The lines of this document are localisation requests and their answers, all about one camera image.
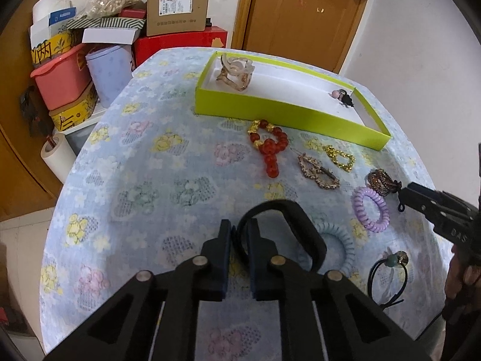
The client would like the light blue spiral hair tie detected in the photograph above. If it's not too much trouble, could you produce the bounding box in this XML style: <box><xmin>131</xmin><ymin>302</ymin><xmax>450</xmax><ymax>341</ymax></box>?
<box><xmin>313</xmin><ymin>221</ymin><xmax>357</xmax><ymax>276</ymax></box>

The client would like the pink plastic bin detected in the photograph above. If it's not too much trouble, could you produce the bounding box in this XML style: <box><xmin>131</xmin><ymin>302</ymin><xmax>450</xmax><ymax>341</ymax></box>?
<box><xmin>30</xmin><ymin>43</ymin><xmax>93</xmax><ymax>111</ymax></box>

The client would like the white blue carton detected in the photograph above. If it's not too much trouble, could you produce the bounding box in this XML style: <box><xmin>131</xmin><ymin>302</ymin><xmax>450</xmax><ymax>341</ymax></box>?
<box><xmin>29</xmin><ymin>0</ymin><xmax>77</xmax><ymax>49</ymax></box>

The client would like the gold chain bracelet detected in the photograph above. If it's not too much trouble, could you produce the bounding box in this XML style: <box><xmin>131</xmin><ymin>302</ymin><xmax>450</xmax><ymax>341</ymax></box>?
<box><xmin>323</xmin><ymin>144</ymin><xmax>357</xmax><ymax>173</ymax></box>

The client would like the brown cardboard box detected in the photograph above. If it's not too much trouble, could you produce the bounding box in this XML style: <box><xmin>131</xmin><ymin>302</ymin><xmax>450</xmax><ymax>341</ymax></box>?
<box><xmin>146</xmin><ymin>0</ymin><xmax>209</xmax><ymax>37</ymax></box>

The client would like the yellow printed box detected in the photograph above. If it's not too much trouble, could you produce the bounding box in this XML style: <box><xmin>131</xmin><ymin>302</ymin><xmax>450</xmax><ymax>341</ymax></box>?
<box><xmin>49</xmin><ymin>82</ymin><xmax>98</xmax><ymax>132</ymax></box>

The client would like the wooden door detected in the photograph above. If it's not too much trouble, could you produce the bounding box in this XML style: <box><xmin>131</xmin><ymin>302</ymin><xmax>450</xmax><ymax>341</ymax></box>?
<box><xmin>231</xmin><ymin>0</ymin><xmax>368</xmax><ymax>73</ymax></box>

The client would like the green striped box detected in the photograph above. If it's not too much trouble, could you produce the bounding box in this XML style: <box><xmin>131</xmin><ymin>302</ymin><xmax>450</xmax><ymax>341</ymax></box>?
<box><xmin>65</xmin><ymin>16</ymin><xmax>145</xmax><ymax>30</ymax></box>

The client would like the yellow tin box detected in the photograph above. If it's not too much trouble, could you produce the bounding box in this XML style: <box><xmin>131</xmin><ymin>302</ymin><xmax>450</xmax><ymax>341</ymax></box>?
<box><xmin>31</xmin><ymin>30</ymin><xmax>78</xmax><ymax>68</ymax></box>

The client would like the red bead bracelet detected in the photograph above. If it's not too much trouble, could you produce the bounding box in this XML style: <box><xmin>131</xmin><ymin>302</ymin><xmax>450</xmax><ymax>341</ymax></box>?
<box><xmin>247</xmin><ymin>119</ymin><xmax>290</xmax><ymax>179</ymax></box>

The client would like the white paper roll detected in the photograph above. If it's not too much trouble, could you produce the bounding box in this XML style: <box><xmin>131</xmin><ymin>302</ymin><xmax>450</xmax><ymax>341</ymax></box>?
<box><xmin>41</xmin><ymin>133</ymin><xmax>77</xmax><ymax>184</ymax></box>

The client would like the beige large hair claw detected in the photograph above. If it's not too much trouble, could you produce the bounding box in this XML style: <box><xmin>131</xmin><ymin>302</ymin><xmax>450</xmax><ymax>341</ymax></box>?
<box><xmin>216</xmin><ymin>53</ymin><xmax>255</xmax><ymax>92</ymax></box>

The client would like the black smart wristband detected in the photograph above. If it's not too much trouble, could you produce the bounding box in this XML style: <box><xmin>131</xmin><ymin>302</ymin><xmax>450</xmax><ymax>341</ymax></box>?
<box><xmin>232</xmin><ymin>200</ymin><xmax>327</xmax><ymax>273</ymax></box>

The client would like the wooden wardrobe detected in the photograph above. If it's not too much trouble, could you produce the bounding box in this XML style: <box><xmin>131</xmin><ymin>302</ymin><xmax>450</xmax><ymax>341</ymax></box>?
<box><xmin>1</xmin><ymin>0</ymin><xmax>62</xmax><ymax>221</ymax></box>

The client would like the black pink charm hair tie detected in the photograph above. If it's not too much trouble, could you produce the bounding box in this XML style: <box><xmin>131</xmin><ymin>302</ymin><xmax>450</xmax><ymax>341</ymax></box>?
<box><xmin>330</xmin><ymin>88</ymin><xmax>355</xmax><ymax>109</ymax></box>

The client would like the person's right hand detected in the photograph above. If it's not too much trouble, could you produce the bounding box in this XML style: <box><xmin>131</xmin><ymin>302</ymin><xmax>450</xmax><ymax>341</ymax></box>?
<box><xmin>444</xmin><ymin>245</ymin><xmax>480</xmax><ymax>313</ymax></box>

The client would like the lavender cylindrical container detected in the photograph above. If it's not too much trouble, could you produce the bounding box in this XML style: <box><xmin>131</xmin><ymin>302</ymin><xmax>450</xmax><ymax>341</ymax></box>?
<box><xmin>86</xmin><ymin>45</ymin><xmax>134</xmax><ymax>108</ymax></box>

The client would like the brown beaded hair tie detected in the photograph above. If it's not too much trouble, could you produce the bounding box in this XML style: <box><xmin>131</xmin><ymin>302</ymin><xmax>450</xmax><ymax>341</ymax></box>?
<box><xmin>366</xmin><ymin>168</ymin><xmax>406</xmax><ymax>212</ymax></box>

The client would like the red gift box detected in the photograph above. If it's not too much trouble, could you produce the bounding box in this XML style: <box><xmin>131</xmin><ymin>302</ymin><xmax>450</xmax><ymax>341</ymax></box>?
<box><xmin>133</xmin><ymin>26</ymin><xmax>228</xmax><ymax>67</ymax></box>

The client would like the bag of beige beads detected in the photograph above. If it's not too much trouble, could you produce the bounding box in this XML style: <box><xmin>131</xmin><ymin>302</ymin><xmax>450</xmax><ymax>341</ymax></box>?
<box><xmin>79</xmin><ymin>0</ymin><xmax>142</xmax><ymax>19</ymax></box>

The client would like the small red box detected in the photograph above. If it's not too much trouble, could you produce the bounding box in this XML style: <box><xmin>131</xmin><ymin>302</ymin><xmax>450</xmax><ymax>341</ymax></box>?
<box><xmin>118</xmin><ymin>8</ymin><xmax>146</xmax><ymax>20</ymax></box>

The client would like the white flat box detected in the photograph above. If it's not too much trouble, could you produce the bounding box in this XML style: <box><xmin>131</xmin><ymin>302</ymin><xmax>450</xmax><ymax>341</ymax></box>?
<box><xmin>81</xmin><ymin>28</ymin><xmax>140</xmax><ymax>45</ymax></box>

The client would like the black elastic beaded hair tie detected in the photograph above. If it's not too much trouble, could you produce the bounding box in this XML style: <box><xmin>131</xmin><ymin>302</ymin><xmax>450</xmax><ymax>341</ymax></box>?
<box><xmin>367</xmin><ymin>250</ymin><xmax>410</xmax><ymax>311</ymax></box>

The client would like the purple spiral hair tie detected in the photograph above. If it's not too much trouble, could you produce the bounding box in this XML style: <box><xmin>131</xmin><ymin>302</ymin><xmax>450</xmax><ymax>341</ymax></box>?
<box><xmin>351</xmin><ymin>186</ymin><xmax>391</xmax><ymax>233</ymax></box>

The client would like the floral blue tablecloth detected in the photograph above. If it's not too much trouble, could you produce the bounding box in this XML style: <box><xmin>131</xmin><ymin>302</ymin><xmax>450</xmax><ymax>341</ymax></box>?
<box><xmin>39</xmin><ymin>48</ymin><xmax>450</xmax><ymax>350</ymax></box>

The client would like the lime green tray box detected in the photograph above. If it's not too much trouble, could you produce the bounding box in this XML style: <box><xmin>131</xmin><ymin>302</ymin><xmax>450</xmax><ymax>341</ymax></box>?
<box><xmin>195</xmin><ymin>51</ymin><xmax>391</xmax><ymax>151</ymax></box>

